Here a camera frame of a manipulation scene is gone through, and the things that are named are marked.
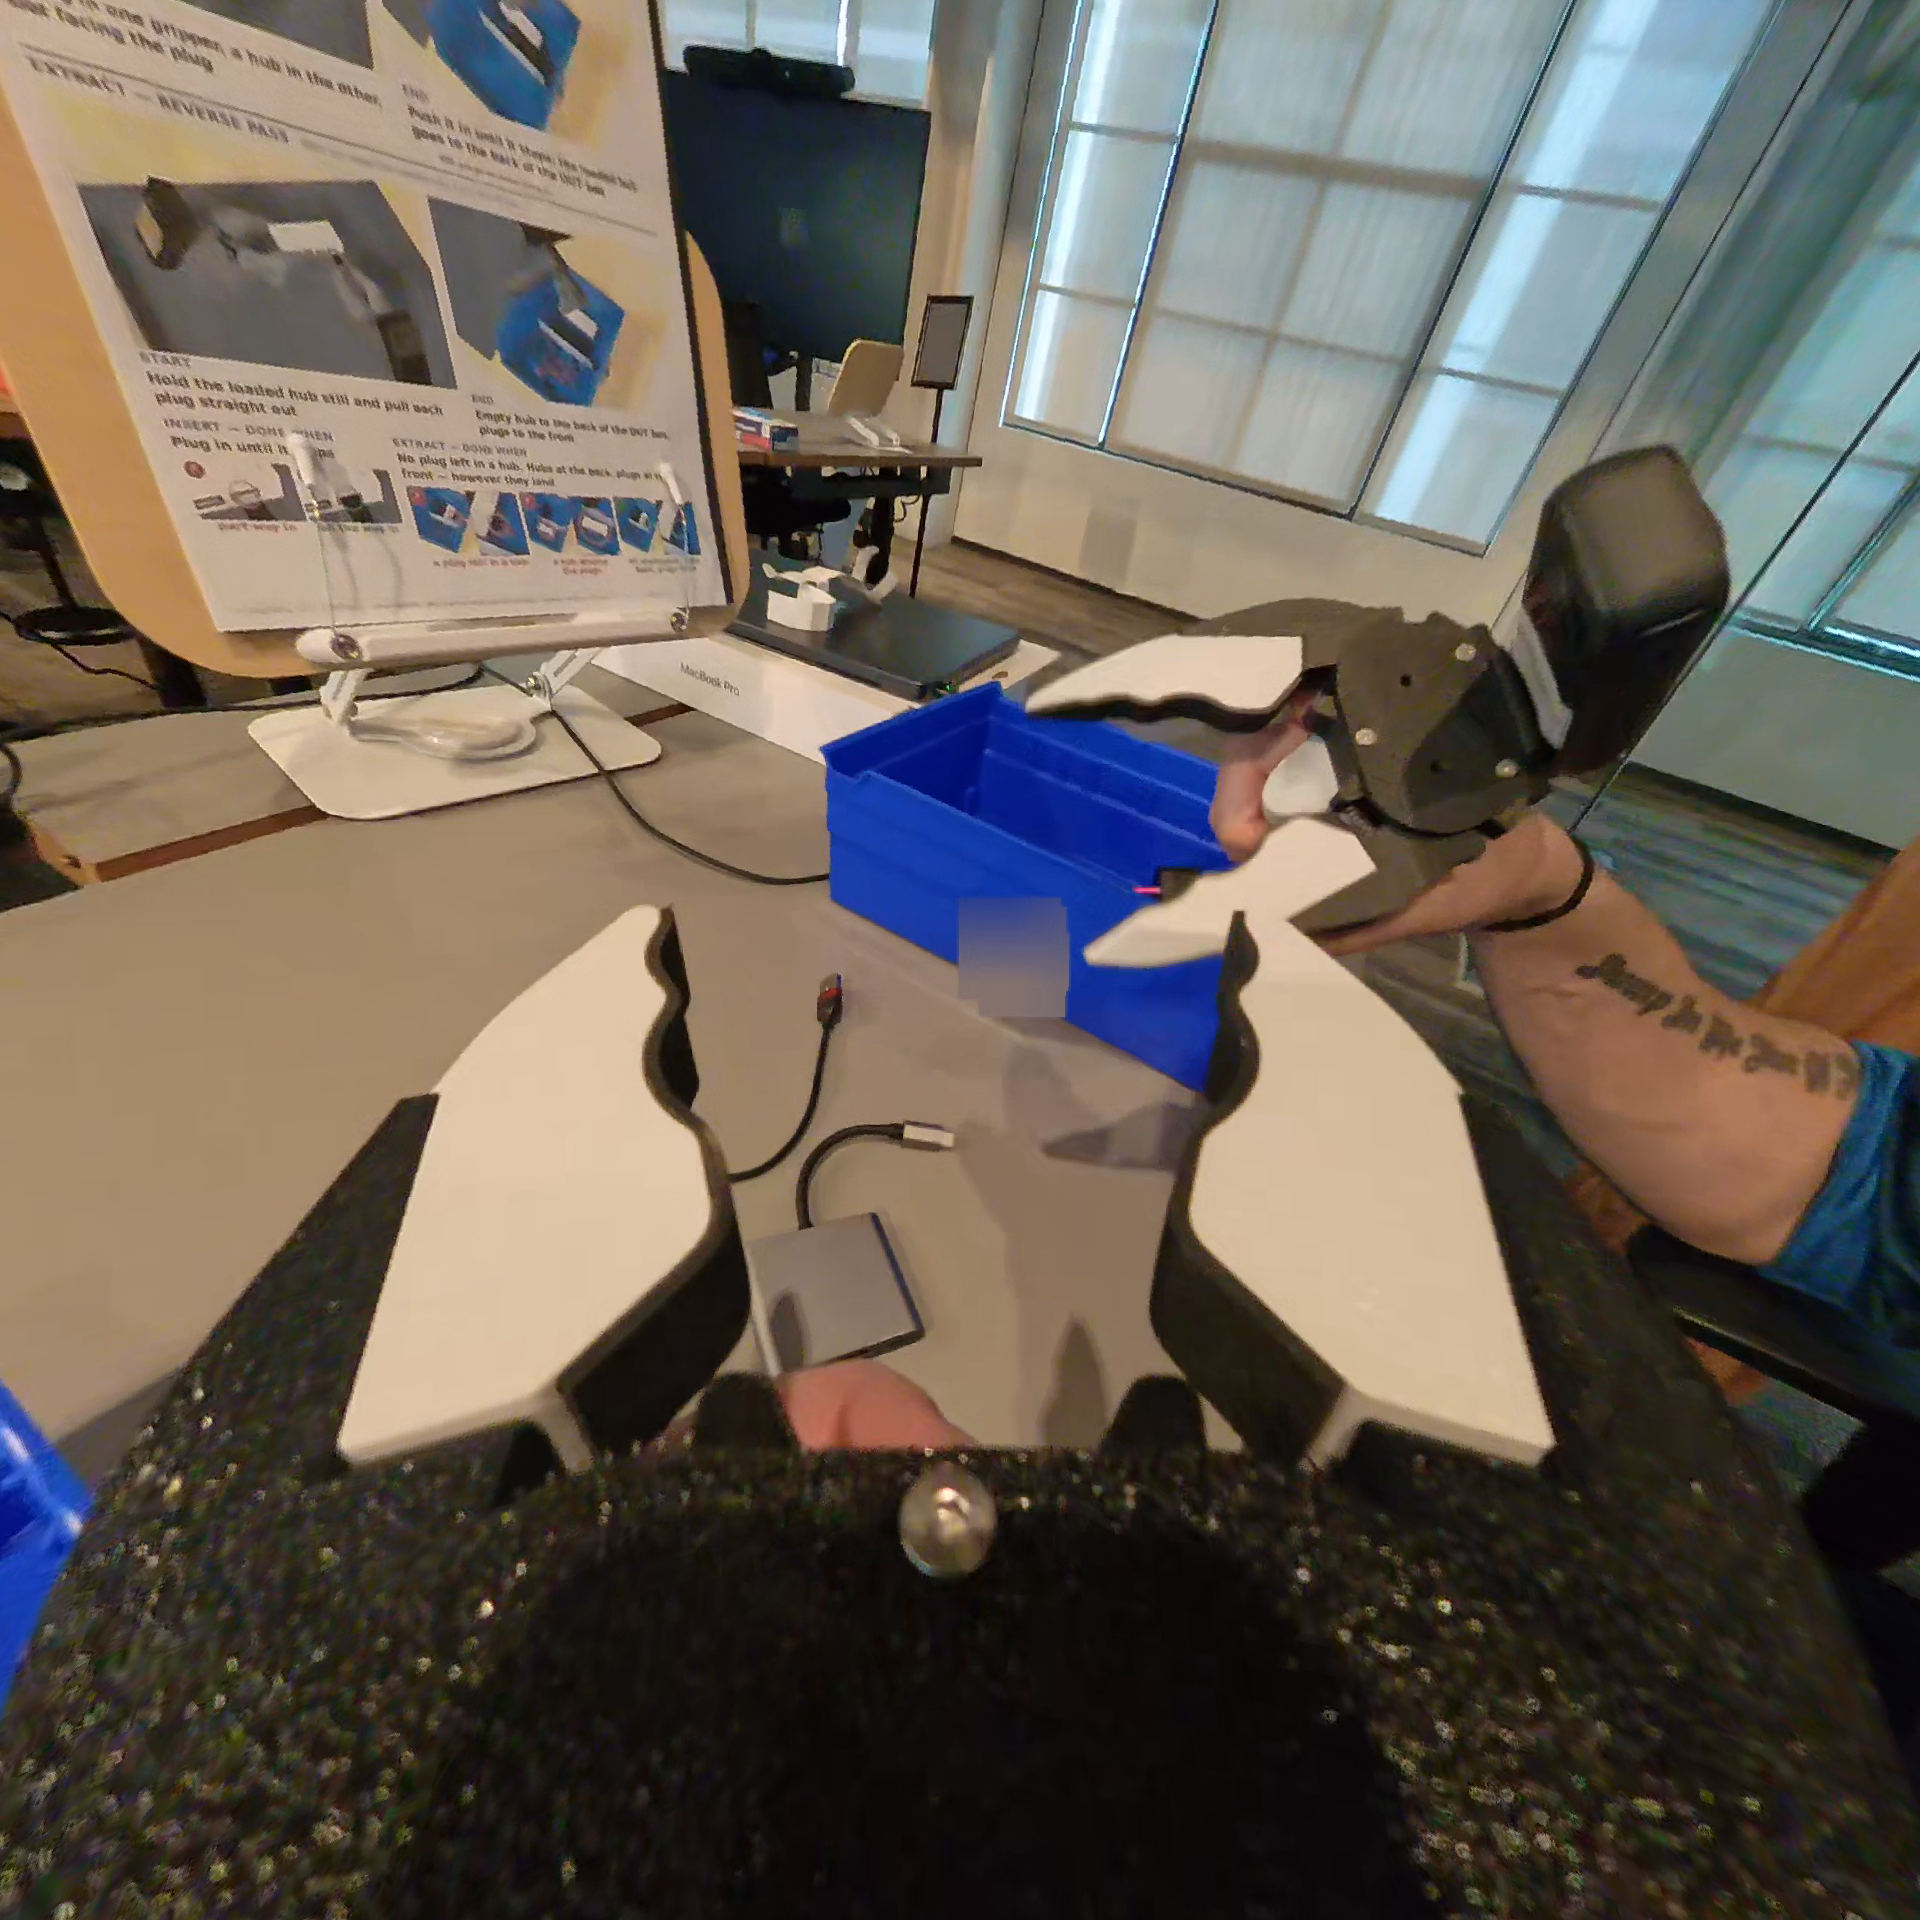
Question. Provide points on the person's right forearm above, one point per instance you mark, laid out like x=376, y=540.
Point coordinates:
x=1650, y=1050

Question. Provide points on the beige chair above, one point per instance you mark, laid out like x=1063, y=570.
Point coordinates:
x=862, y=376

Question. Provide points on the small framed sign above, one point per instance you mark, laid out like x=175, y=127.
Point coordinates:
x=945, y=340

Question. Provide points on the grey laptop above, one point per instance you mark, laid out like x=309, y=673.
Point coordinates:
x=886, y=645

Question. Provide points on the thin black wristband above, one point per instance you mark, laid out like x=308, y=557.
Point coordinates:
x=1588, y=884

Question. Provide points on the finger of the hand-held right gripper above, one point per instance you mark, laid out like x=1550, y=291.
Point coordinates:
x=1185, y=673
x=1290, y=877

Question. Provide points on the large grid window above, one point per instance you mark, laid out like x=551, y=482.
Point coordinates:
x=1350, y=224

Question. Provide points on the large wall screen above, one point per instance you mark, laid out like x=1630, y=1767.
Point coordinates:
x=797, y=211

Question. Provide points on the wooden display board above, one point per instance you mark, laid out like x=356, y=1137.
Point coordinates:
x=704, y=451

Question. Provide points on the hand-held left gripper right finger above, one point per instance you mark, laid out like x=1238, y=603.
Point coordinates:
x=1366, y=1200

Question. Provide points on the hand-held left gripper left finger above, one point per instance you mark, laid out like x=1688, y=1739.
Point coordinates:
x=541, y=1200

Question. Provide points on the white laptop box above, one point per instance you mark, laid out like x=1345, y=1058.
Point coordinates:
x=720, y=704

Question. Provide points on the black chair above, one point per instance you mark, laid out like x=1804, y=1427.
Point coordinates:
x=1799, y=1348

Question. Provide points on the grey usb hub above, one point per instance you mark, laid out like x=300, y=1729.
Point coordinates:
x=833, y=1290

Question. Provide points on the person's left hand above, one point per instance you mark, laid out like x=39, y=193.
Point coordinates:
x=878, y=1411

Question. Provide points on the white plastic holder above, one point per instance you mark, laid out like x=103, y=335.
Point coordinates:
x=810, y=600

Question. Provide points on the white board stand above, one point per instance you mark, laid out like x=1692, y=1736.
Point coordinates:
x=450, y=751

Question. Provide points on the blue plastic bin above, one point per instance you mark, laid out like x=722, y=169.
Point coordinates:
x=932, y=839
x=37, y=1529

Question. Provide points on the dark office desk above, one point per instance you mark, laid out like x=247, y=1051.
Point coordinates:
x=856, y=458

